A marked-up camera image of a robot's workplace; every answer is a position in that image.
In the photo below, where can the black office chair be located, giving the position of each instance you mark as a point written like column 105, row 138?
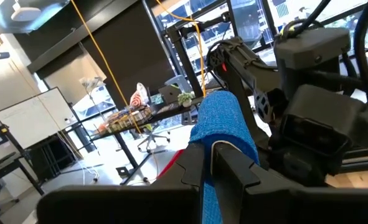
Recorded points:
column 152, row 137

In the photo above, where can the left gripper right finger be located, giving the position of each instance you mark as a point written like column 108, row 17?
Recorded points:
column 295, row 205

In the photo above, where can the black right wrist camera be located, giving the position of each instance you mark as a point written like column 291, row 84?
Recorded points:
column 320, row 124

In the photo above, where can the black desk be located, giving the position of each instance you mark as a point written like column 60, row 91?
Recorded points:
column 171, row 112

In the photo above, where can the small potted plant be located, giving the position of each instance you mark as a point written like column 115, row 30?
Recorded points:
column 185, row 99

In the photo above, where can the white round ceiling device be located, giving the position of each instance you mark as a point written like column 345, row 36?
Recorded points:
column 25, row 14

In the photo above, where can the grey laptop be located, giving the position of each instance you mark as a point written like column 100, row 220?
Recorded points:
column 169, row 93

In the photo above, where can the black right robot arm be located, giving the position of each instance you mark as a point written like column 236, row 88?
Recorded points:
column 243, row 62

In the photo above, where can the white whiteboard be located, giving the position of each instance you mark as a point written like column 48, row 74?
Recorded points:
column 34, row 118

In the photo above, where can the red white swirl bag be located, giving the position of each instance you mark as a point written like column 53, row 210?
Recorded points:
column 137, row 98

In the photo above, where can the blue elastic bandage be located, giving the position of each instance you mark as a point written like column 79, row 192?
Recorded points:
column 221, row 118

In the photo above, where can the grey chair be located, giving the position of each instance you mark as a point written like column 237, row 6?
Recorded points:
column 179, row 82

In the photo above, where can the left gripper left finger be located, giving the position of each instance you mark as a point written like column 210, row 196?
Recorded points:
column 124, row 205

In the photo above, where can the tray of snack packs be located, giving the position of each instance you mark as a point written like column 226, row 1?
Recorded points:
column 124, row 119

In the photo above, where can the red plastic crate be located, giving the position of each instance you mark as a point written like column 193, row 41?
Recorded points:
column 171, row 161

